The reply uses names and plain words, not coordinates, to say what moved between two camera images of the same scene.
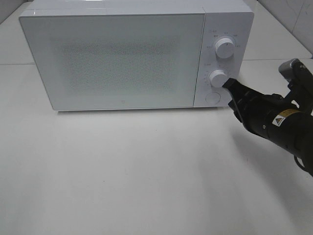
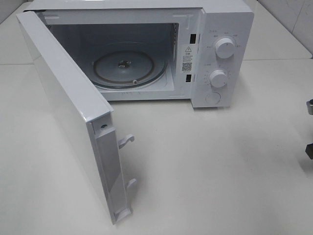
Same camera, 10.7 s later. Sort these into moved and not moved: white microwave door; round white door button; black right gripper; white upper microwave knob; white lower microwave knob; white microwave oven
Moved: white microwave door; black right gripper
Not moved: white microwave oven; white upper microwave knob; white lower microwave knob; round white door button
